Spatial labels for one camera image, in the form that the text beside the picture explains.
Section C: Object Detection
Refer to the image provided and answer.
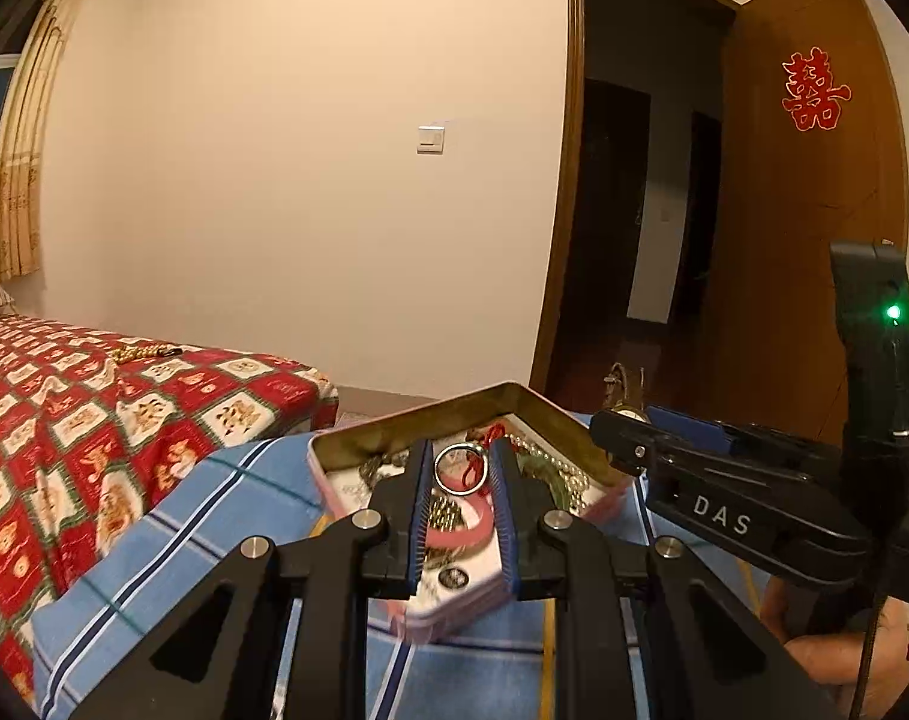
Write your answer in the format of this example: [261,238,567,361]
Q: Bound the red paper door decoration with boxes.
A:
[781,49,853,133]

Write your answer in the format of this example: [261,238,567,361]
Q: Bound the tan bead bracelet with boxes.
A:
[109,342,187,363]

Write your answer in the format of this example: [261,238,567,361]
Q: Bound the pink tin box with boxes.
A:
[306,381,640,646]

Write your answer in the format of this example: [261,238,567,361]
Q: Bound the brown wooden door frame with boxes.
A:
[527,0,742,410]

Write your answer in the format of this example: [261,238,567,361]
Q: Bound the blue plaid towel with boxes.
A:
[30,431,787,720]

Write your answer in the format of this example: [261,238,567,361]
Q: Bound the white bead necklace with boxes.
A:
[512,437,593,497]

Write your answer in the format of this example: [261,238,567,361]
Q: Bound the brown wooden door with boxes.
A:
[713,0,909,452]

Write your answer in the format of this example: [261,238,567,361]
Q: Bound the beige patterned curtain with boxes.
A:
[0,0,100,280]

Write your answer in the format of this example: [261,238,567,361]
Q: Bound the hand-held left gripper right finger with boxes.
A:
[488,436,849,720]

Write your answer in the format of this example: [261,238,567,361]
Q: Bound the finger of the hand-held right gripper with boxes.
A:
[589,409,725,481]
[647,403,800,460]

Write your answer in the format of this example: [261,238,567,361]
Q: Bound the pink bangle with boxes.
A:
[416,491,502,563]

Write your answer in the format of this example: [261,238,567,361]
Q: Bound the green jade bangle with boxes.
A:
[518,457,587,515]

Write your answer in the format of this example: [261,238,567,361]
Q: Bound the person's right hand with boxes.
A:
[758,577,909,710]

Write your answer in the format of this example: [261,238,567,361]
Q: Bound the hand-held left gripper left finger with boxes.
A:
[68,439,435,720]

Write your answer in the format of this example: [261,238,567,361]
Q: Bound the brass bead chain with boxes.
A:
[426,496,466,538]

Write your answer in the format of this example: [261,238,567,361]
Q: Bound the gold wrist watch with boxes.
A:
[602,361,655,425]

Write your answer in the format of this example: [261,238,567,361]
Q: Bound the red cord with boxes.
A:
[461,424,512,500]

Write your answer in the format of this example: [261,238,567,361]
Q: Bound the silver ring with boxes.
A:
[432,443,490,497]

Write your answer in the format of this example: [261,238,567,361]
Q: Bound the red patterned bed sheet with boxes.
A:
[0,313,341,707]

